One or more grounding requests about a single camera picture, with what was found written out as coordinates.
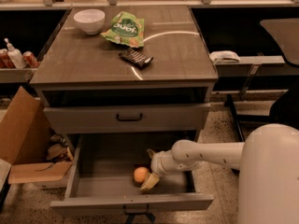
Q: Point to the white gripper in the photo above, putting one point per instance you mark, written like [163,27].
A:
[158,164]

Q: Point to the orange fruit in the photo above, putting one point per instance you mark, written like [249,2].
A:
[140,174]

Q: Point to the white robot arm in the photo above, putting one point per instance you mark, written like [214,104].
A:
[268,165]

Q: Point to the open middle drawer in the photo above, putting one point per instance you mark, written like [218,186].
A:
[101,178]

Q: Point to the grey drawer cabinet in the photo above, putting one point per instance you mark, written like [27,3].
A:
[85,70]

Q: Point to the black candy bar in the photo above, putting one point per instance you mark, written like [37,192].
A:
[135,58]

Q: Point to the brown cardboard box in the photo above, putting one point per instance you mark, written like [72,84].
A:
[24,141]

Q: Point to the green snack bag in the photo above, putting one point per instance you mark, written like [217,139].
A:
[126,29]

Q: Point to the grey side shelf right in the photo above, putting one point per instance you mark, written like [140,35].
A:
[260,66]

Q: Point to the grey side shelf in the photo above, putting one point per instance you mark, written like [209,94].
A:
[260,66]
[14,75]

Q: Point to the black office chair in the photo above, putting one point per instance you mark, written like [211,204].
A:
[285,110]

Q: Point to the white ceramic bowl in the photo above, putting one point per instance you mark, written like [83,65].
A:
[90,21]

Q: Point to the red soda can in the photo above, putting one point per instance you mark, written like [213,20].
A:
[31,59]
[5,58]

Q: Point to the grey side shelf left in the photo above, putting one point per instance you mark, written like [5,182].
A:
[14,75]

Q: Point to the white pump bottle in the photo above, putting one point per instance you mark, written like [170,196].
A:
[15,55]

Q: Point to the red soda can left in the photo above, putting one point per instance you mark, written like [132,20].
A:
[5,58]

